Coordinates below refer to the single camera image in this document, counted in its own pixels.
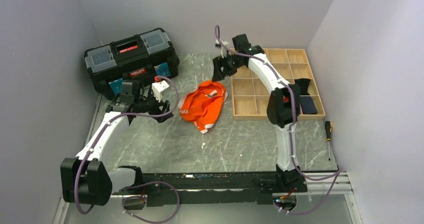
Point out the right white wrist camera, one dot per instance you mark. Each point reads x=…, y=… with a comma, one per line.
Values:
x=223, y=50

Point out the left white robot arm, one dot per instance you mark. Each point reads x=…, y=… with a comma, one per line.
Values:
x=84, y=178

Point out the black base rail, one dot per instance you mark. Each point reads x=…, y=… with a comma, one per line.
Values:
x=215, y=188

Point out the yellow black screwdriver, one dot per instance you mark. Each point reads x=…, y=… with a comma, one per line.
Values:
x=328, y=131

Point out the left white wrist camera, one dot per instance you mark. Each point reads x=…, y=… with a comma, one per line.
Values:
x=158, y=87

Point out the wooden compartment tray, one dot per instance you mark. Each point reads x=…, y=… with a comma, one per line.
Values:
x=250, y=97

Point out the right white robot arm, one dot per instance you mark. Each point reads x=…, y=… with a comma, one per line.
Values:
x=284, y=103

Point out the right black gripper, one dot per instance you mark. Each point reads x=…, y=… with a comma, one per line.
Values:
x=219, y=63

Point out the orange underwear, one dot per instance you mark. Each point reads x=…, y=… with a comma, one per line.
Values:
x=203, y=106

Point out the black plastic toolbox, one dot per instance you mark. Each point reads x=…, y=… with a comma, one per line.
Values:
x=140, y=57

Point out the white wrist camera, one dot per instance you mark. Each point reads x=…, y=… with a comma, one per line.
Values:
x=158, y=87
x=223, y=50

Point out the dark blue rolled underwear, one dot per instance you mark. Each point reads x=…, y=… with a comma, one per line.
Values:
x=307, y=105

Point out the black rolled underwear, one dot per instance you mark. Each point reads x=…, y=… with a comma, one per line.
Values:
x=303, y=84

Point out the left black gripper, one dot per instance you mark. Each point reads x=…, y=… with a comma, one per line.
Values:
x=157, y=111

